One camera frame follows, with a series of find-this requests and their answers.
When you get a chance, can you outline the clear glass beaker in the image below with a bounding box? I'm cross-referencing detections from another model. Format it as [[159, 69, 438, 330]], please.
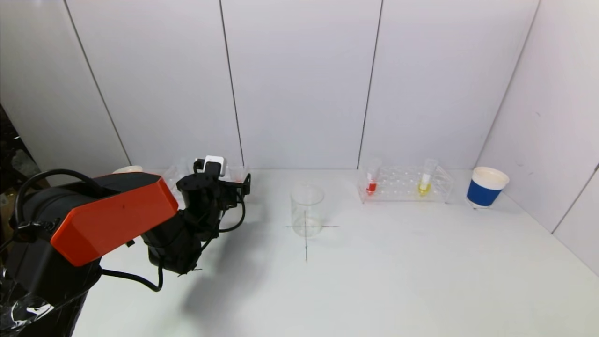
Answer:
[[290, 185, 325, 238]]

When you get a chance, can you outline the red pigment test tube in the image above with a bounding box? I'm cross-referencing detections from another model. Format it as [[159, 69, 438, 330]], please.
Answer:
[[365, 159, 382, 196]]

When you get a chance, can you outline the clear acrylic test tube rack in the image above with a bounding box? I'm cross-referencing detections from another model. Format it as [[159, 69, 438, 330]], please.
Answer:
[[357, 165, 453, 204], [161, 159, 251, 202]]

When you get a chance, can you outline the yellow pigment test tube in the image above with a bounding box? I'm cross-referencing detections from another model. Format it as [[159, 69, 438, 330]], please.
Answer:
[[417, 159, 438, 197]]

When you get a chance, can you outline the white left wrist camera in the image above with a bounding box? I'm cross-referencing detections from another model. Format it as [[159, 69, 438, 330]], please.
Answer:
[[194, 156, 227, 178]]

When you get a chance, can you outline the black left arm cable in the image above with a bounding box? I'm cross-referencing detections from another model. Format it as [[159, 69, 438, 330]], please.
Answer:
[[101, 174, 252, 292]]

